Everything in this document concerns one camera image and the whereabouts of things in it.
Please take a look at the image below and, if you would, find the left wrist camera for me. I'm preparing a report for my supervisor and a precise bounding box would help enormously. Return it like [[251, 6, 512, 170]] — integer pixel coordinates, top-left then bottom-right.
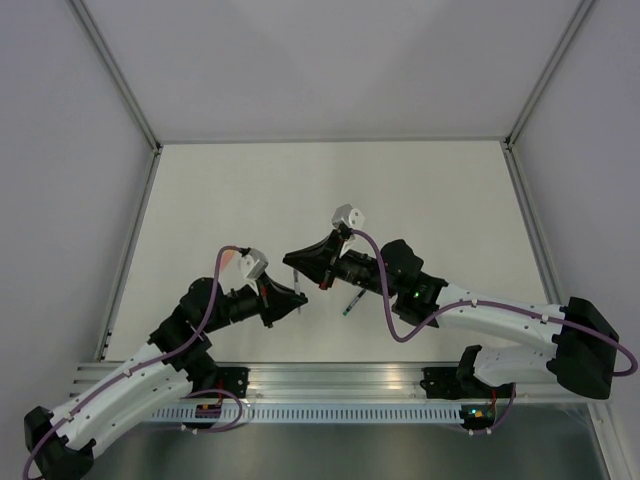
[[238, 248, 269, 282]]

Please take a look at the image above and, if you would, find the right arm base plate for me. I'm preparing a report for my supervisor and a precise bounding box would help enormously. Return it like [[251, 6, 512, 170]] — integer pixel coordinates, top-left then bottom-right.
[[420, 367, 514, 400]]

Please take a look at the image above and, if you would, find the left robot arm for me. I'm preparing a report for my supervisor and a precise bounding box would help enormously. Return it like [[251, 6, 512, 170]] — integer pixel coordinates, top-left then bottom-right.
[[23, 274, 308, 479]]

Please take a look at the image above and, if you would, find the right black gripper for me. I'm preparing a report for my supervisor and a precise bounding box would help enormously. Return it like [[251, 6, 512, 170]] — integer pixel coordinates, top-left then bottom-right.
[[283, 232, 396, 301]]

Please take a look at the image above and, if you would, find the grey purple pen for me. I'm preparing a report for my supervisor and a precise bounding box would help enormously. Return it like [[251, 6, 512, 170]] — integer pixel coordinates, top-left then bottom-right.
[[292, 269, 306, 314]]

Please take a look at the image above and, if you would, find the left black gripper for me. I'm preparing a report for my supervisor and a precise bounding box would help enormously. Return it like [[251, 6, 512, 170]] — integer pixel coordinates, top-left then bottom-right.
[[201, 270, 307, 333]]

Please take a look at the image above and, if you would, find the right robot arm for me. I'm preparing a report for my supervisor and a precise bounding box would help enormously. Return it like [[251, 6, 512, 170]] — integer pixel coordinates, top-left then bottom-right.
[[283, 227, 629, 400]]

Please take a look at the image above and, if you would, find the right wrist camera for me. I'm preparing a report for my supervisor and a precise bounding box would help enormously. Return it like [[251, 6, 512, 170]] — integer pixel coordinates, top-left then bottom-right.
[[331, 203, 365, 245]]

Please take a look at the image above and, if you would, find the aluminium frame post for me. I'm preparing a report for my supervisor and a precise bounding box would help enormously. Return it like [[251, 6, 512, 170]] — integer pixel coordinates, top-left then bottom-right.
[[500, 0, 599, 304], [66, 0, 163, 362]]

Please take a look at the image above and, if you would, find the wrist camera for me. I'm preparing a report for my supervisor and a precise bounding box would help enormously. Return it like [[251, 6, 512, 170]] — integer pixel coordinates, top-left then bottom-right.
[[238, 248, 269, 282], [331, 203, 365, 245]]

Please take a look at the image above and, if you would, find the white slotted cable duct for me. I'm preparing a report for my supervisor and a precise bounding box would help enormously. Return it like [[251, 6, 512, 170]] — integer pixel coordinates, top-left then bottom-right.
[[144, 401, 463, 426]]

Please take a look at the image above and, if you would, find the right aluminium frame post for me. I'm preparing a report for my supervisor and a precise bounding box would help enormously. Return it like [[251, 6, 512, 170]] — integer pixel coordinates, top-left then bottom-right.
[[500, 0, 599, 304]]

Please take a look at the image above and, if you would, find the left aluminium frame post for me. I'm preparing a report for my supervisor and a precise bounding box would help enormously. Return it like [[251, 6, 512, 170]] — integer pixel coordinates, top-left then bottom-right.
[[66, 0, 163, 362]]

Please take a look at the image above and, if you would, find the green pen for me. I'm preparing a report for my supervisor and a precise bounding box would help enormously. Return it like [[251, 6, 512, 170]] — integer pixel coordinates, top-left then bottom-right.
[[342, 289, 367, 317]]

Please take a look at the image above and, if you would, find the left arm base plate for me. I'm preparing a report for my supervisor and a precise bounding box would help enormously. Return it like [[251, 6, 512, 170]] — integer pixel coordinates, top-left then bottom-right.
[[214, 366, 251, 399]]

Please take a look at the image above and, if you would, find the aluminium mounting rail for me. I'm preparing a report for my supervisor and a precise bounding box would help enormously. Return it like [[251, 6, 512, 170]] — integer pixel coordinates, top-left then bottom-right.
[[74, 362, 614, 404]]

